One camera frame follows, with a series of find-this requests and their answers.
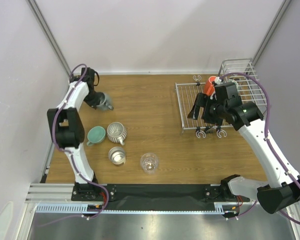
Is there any grey metallic cup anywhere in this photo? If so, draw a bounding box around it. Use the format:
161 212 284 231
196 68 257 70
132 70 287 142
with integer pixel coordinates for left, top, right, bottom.
96 92 114 111

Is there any orange mug white inside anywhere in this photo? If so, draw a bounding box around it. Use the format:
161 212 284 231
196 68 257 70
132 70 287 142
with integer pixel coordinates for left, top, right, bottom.
203 76 217 97

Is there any speckled teal ceramic mug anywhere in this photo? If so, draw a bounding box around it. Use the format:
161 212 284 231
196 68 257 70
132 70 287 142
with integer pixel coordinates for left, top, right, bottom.
228 79 240 92

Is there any white ribbed ceramic mug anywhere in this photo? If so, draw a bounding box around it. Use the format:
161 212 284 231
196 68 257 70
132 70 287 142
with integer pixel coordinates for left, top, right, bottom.
106 122 128 146

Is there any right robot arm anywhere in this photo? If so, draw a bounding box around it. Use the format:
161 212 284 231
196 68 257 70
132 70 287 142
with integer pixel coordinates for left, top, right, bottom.
187 82 300 214

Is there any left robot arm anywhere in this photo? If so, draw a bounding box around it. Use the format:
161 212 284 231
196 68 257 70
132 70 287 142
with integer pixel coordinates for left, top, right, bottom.
47 63 109 202

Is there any teal small cup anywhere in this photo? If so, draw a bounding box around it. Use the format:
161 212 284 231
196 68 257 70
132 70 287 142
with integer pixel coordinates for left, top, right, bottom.
86 126 106 147

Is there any small steel cup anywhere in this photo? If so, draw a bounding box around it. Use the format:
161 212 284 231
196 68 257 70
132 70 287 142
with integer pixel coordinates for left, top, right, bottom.
108 146 126 167

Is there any clear glass tumbler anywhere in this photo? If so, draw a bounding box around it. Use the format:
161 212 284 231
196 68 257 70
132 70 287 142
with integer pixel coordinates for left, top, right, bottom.
140 152 159 174

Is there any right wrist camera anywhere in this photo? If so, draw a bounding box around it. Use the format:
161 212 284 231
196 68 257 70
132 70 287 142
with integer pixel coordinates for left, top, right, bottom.
213 76 223 86

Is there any metal wire dish rack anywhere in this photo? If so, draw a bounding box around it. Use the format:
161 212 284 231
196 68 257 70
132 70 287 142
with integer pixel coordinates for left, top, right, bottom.
175 58 268 138

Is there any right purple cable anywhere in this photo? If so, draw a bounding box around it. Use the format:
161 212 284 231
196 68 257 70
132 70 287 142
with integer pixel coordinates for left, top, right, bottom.
216 72 300 227

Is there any purple cable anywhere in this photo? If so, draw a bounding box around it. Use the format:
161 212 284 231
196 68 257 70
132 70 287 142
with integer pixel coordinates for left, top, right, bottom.
216 72 300 227
51 63 112 221

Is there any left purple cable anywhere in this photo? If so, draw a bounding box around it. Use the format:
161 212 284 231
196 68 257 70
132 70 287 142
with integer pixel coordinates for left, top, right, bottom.
51 63 112 221

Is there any aluminium front rail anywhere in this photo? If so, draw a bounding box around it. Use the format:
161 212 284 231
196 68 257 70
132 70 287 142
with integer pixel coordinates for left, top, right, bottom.
24 183 268 215

